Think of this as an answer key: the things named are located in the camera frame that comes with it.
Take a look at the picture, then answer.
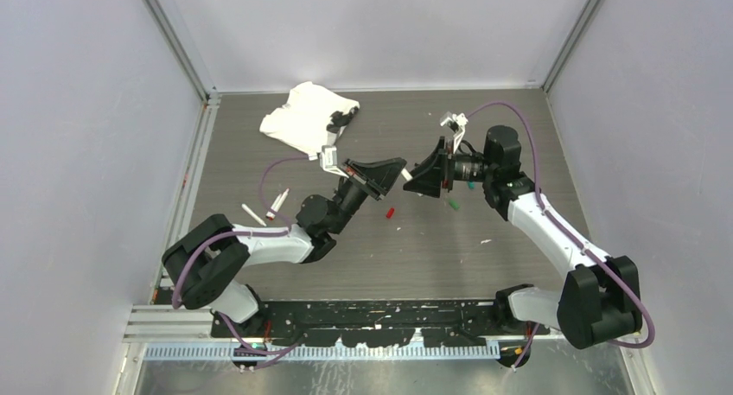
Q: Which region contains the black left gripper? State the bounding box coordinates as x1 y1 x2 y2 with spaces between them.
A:
328 159 406 236

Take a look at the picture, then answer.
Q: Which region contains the white pen red tip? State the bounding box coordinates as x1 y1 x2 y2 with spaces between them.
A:
265 188 290 220

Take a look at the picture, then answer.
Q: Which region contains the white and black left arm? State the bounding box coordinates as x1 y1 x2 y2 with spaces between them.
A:
162 157 406 337

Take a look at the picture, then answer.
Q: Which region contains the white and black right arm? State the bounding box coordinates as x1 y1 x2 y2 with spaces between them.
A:
373 125 644 349

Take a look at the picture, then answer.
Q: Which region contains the white crumpled cloth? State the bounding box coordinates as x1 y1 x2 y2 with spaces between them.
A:
259 81 360 156

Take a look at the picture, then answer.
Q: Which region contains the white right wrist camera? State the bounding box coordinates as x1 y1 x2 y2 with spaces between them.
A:
439 111 468 153

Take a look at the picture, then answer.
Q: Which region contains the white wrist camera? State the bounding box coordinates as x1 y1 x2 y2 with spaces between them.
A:
439 111 468 153
318 145 347 177

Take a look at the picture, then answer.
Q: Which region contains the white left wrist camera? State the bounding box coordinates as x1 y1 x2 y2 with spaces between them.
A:
318 145 347 177

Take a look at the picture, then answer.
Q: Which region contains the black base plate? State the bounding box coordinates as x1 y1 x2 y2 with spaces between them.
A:
211 299 532 348

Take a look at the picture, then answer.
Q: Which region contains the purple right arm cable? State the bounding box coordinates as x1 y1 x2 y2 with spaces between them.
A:
466 100 657 371

